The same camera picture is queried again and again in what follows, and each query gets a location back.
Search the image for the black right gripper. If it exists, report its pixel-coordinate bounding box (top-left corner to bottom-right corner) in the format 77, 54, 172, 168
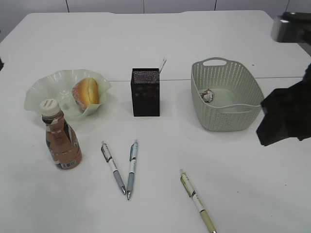
256, 64, 311, 146

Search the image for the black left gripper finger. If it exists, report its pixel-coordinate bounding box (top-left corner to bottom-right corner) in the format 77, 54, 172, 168
0, 58, 4, 71

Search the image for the paper scrap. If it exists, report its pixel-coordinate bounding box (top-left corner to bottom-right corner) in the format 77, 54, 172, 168
200, 89, 214, 103

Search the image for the sugared bread roll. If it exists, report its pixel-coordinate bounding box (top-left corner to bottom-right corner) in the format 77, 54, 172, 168
71, 78, 99, 111

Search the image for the brown coffee drink bottle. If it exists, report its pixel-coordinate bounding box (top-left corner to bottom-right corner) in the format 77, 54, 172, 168
39, 99, 82, 170

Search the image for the beige grip pen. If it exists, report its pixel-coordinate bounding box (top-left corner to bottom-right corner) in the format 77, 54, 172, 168
179, 169, 217, 233

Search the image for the clear plastic ruler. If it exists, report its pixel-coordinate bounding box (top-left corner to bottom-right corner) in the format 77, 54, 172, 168
155, 58, 167, 82

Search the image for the grey grip pen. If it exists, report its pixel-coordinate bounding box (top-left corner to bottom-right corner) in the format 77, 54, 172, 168
101, 141, 126, 195
126, 139, 138, 200

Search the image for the green plastic woven basket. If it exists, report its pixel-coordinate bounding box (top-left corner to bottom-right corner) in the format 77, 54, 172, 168
191, 59, 264, 132

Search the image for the green wavy glass plate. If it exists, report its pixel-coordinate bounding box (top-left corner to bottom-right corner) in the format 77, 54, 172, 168
24, 69, 111, 121

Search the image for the black mesh pen holder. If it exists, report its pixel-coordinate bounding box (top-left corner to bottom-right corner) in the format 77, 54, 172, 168
131, 68, 160, 117

